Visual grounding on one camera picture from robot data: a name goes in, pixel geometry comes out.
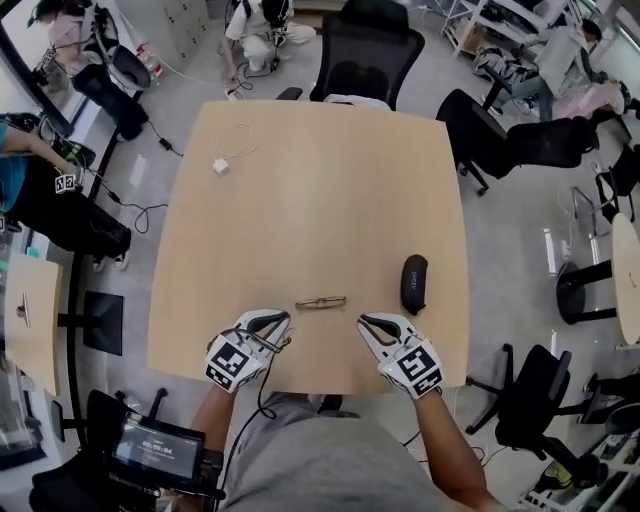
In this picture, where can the person's grey shirt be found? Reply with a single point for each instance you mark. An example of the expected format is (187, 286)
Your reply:
(325, 470)

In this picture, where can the black and white bags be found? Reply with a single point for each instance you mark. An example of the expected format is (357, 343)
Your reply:
(500, 62)

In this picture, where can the glass cabinet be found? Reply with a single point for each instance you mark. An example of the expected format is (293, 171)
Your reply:
(17, 415)

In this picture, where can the small wooden table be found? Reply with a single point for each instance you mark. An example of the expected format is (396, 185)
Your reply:
(32, 340)

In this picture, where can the black timer monitor screen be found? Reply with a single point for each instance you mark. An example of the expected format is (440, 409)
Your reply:
(155, 450)

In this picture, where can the person's grey trousers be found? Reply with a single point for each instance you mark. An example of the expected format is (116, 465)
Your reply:
(285, 405)

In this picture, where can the round wooden table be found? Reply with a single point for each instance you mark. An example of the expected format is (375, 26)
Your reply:
(627, 280)

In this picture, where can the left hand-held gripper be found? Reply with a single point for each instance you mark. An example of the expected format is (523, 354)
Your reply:
(230, 360)

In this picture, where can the black eyeglasses case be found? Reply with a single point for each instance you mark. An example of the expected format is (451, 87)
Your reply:
(414, 285)

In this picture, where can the black reclined office chair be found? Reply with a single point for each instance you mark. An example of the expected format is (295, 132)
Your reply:
(530, 140)

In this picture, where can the black square table base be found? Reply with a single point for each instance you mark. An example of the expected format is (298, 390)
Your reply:
(102, 325)

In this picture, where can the person's left forearm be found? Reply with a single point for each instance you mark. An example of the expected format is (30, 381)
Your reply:
(212, 415)

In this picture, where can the small stand on table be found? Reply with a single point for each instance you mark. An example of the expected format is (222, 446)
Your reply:
(23, 311)

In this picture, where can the person's right forearm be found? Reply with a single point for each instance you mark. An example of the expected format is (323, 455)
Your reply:
(445, 440)

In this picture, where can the grey lockers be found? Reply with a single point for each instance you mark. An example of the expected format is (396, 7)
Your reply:
(185, 25)

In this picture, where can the person's black shoe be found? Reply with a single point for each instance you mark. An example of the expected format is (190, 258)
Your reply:
(331, 402)

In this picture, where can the white storage shelf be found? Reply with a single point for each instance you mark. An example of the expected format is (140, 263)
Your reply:
(590, 480)

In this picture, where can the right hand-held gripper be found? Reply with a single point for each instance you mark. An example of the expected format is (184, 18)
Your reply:
(415, 370)

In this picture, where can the white metal shelf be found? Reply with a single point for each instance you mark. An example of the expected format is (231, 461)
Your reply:
(480, 20)

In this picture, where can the chrome chair frame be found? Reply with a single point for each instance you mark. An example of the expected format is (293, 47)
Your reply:
(592, 210)

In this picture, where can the white cloth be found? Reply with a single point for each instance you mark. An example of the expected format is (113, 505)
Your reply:
(357, 101)

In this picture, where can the white power strip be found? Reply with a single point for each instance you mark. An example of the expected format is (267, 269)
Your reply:
(232, 93)

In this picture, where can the black mesh office chair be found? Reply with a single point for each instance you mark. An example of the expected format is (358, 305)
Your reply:
(370, 50)

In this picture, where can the thin-framed eyeglasses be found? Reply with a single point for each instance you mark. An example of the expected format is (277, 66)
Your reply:
(306, 304)

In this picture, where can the black white-rimmed pod chair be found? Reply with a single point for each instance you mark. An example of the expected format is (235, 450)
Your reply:
(115, 90)

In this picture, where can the yellow-green shoes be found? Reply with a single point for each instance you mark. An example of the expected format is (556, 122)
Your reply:
(556, 475)

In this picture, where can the black floor power adapter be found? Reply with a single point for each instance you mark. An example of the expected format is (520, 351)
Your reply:
(165, 144)

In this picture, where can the pack of water bottles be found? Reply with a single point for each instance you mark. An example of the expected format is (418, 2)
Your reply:
(149, 60)

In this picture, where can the white charger adapter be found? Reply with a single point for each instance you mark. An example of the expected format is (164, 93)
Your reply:
(220, 167)

